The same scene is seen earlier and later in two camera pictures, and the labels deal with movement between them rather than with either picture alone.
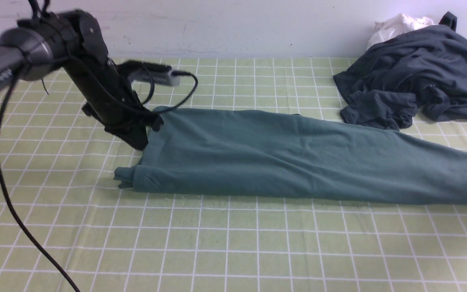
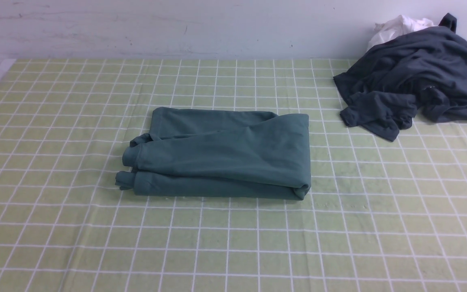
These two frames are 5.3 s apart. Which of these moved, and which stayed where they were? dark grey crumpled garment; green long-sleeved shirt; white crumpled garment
Moved: green long-sleeved shirt
Stayed: dark grey crumpled garment; white crumpled garment
